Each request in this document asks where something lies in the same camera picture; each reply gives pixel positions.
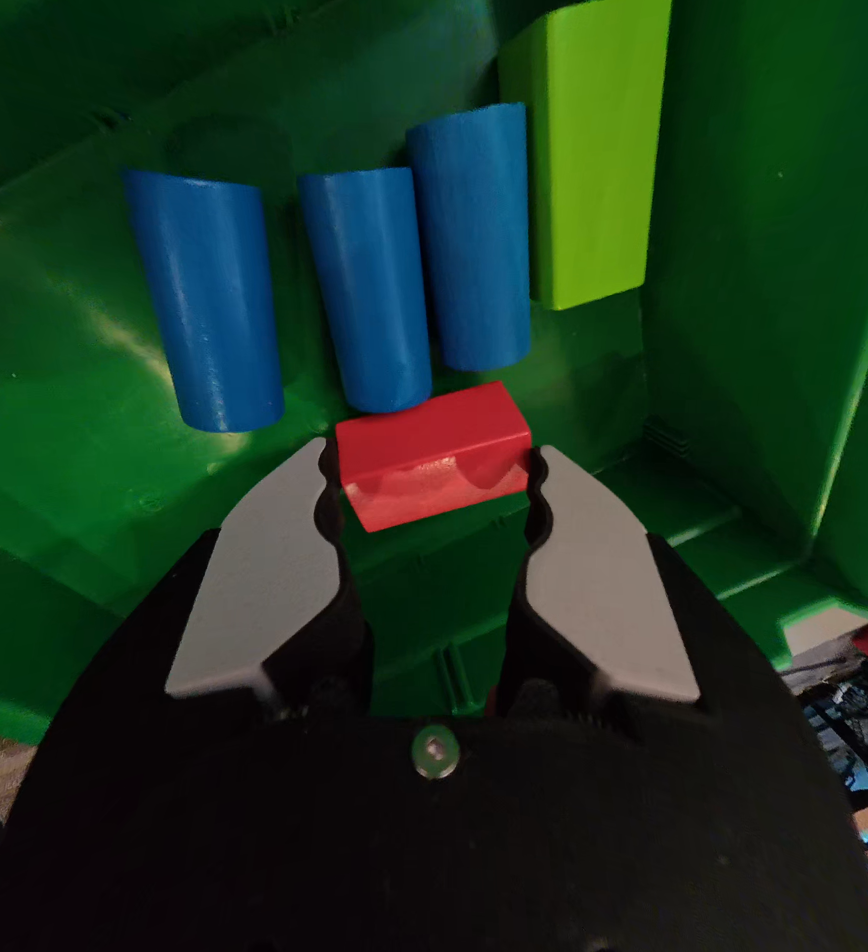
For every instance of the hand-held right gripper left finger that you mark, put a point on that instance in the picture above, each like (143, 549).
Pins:
(248, 587)

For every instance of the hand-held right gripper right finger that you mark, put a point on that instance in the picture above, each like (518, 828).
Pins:
(605, 587)

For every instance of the red wooden block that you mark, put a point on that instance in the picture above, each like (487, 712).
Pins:
(434, 442)

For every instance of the green plastic bin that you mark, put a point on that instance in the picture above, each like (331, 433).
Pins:
(54, 372)

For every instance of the blue wooden cylinder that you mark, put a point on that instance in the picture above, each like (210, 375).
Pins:
(367, 290)
(471, 238)
(207, 305)

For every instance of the light green wooden block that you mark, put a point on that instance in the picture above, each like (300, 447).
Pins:
(598, 149)

